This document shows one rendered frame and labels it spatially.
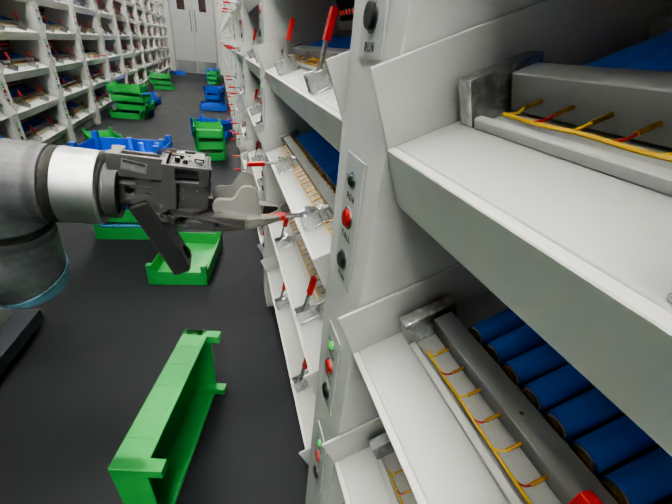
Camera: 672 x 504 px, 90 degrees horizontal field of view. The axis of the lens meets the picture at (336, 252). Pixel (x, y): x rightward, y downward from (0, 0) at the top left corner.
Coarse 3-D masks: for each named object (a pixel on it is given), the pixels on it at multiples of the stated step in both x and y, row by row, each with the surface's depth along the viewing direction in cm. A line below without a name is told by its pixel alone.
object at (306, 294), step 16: (288, 208) 97; (272, 224) 94; (288, 224) 90; (272, 240) 88; (288, 240) 83; (288, 256) 80; (304, 256) 78; (288, 272) 75; (304, 272) 73; (288, 288) 70; (304, 288) 69; (320, 288) 68; (304, 304) 61; (320, 304) 62; (304, 320) 61; (320, 320) 61; (304, 336) 59; (320, 336) 58; (304, 352) 56
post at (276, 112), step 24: (264, 0) 73; (288, 0) 74; (312, 0) 75; (264, 24) 75; (288, 24) 76; (312, 24) 77; (336, 24) 79; (264, 72) 79; (264, 96) 82; (264, 120) 86; (288, 120) 86; (264, 168) 93; (264, 288) 121
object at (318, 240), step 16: (272, 128) 86; (288, 128) 87; (304, 128) 88; (272, 144) 88; (272, 160) 82; (288, 176) 71; (288, 192) 65; (304, 192) 63; (304, 240) 50; (320, 240) 49; (320, 256) 37; (320, 272) 38
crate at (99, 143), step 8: (96, 136) 138; (168, 136) 142; (72, 144) 122; (80, 144) 129; (88, 144) 135; (96, 144) 140; (104, 144) 142; (112, 144) 142; (120, 144) 142; (136, 144) 143; (144, 144) 144; (152, 144) 144; (168, 144) 140; (152, 152) 145; (160, 152) 131
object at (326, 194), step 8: (288, 136) 86; (288, 144) 80; (296, 144) 79; (288, 152) 80; (296, 152) 74; (296, 160) 75; (304, 160) 69; (304, 168) 65; (312, 168) 64; (312, 176) 61; (320, 176) 60; (312, 184) 61; (320, 184) 58; (320, 192) 55; (328, 192) 54; (328, 200) 52
